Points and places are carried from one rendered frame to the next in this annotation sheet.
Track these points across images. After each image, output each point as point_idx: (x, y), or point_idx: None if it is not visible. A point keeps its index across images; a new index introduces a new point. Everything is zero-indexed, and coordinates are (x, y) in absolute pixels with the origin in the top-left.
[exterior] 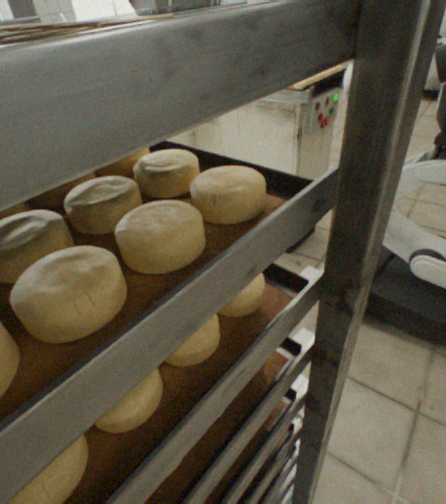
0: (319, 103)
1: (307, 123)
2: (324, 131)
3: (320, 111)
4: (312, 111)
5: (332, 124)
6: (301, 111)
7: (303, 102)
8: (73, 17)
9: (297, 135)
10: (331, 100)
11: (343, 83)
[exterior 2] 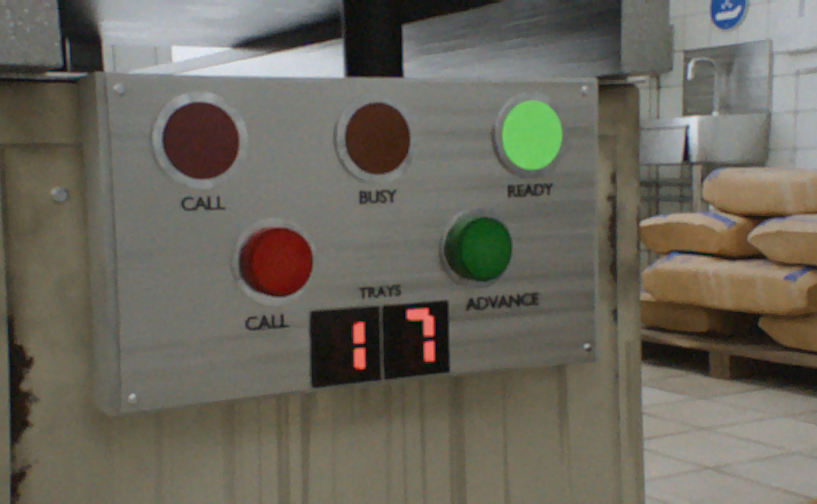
0: (225, 115)
1: (96, 294)
2: (483, 455)
3: (276, 208)
4: (111, 169)
5: (611, 417)
6: None
7: None
8: (156, 57)
9: None
10: (463, 150)
11: (643, 41)
